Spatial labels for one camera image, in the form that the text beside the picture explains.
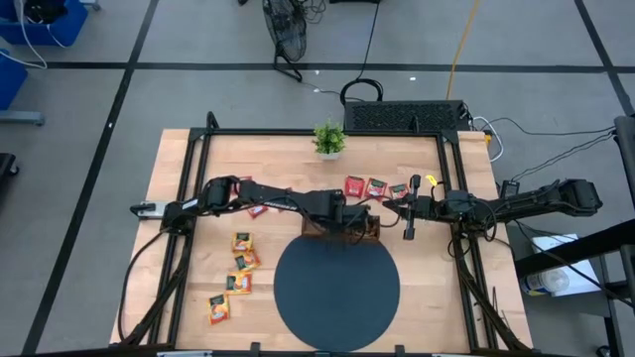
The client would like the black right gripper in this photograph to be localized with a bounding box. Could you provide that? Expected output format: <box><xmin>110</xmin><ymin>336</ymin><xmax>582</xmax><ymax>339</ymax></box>
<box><xmin>384</xmin><ymin>174</ymin><xmax>452</xmax><ymax>241</ymax></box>

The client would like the wooden tea organizer box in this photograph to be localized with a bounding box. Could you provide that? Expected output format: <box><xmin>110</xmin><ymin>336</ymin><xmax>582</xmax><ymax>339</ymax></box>
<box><xmin>301</xmin><ymin>213</ymin><xmax>382</xmax><ymax>245</ymax></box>

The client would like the yellow tea packet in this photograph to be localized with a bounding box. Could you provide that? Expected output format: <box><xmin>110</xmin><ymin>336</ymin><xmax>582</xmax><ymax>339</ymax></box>
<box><xmin>231</xmin><ymin>231</ymin><xmax>255</xmax><ymax>253</ymax></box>
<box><xmin>233</xmin><ymin>249</ymin><xmax>262</xmax><ymax>273</ymax></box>
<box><xmin>225</xmin><ymin>272</ymin><xmax>254</xmax><ymax>297</ymax></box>
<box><xmin>205</xmin><ymin>293</ymin><xmax>232</xmax><ymax>326</ymax></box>

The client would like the round dark blue woven placemat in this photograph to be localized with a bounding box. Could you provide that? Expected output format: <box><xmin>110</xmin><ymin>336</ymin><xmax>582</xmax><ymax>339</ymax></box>
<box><xmin>273</xmin><ymin>232</ymin><xmax>401</xmax><ymax>353</ymax></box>

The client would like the small green potted plant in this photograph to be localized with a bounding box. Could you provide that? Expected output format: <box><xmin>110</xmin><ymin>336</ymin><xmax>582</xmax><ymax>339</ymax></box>
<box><xmin>312</xmin><ymin>120</ymin><xmax>348</xmax><ymax>162</ymax></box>

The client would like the black computer case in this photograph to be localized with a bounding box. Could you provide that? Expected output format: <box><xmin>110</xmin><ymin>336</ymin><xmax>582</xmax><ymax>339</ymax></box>
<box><xmin>342</xmin><ymin>99</ymin><xmax>472</xmax><ymax>133</ymax></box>

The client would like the white plastic wipes canister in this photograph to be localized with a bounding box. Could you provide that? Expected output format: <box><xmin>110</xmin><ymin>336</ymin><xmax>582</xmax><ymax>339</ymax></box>
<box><xmin>519</xmin><ymin>267</ymin><xmax>572</xmax><ymax>298</ymax></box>

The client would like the white cardboard box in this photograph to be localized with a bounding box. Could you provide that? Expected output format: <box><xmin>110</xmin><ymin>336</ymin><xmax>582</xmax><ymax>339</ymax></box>
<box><xmin>530</xmin><ymin>233</ymin><xmax>604</xmax><ymax>298</ymax></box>

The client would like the black floor fan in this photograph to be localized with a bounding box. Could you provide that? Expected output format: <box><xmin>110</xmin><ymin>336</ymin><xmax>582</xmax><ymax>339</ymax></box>
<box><xmin>261</xmin><ymin>0</ymin><xmax>309</xmax><ymax>83</ymax></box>

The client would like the blue plastic bin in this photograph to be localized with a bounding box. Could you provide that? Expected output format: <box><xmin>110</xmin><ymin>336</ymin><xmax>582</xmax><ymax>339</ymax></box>
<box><xmin>0</xmin><ymin>0</ymin><xmax>90</xmax><ymax>48</ymax></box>
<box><xmin>0</xmin><ymin>48</ymin><xmax>30</xmax><ymax>111</ymax></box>

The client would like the black aluminium table frame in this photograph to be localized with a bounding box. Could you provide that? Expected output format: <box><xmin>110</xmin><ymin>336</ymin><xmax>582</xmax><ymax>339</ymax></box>
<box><xmin>111</xmin><ymin>111</ymin><xmax>535</xmax><ymax>357</ymax></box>

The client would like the black coiled power cable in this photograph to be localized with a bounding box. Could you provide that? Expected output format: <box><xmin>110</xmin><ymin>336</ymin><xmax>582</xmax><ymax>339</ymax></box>
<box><xmin>339</xmin><ymin>0</ymin><xmax>386</xmax><ymax>106</ymax></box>

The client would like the yellow hanging cord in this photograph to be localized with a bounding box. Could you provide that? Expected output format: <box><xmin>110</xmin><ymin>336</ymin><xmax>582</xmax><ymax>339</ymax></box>
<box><xmin>445</xmin><ymin>0</ymin><xmax>482</xmax><ymax>101</ymax></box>

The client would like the black metal shelf frame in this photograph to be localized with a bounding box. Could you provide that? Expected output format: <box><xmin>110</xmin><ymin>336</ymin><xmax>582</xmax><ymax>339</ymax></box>
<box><xmin>513</xmin><ymin>114</ymin><xmax>635</xmax><ymax>357</ymax></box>

